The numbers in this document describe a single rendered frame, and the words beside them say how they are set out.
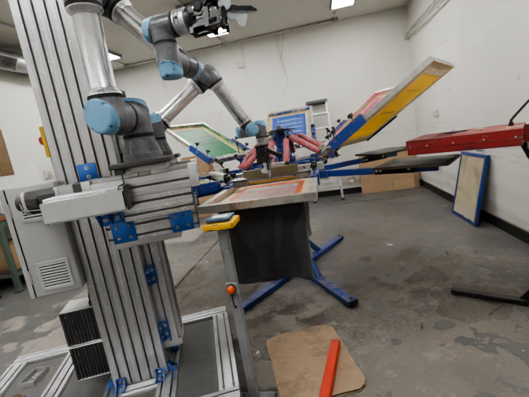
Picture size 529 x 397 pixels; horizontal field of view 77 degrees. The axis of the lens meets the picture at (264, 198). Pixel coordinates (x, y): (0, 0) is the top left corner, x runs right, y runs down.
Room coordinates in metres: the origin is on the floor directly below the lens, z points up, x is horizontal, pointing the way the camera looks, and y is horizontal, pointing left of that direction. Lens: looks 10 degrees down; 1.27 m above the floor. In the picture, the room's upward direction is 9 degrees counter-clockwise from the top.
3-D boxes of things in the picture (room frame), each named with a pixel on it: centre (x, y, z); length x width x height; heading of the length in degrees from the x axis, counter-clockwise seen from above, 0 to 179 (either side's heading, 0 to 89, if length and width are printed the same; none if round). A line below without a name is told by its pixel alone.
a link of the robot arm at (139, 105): (1.33, 0.45, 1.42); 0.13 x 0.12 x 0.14; 164
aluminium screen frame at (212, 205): (1.91, -0.03, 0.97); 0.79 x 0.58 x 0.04; 169
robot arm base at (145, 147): (1.34, 0.45, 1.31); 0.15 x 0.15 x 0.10
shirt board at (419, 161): (2.51, -0.73, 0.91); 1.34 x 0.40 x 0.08; 49
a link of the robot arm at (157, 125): (1.83, 0.53, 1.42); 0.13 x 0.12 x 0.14; 16
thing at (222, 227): (1.38, 0.20, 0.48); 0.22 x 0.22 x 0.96; 79
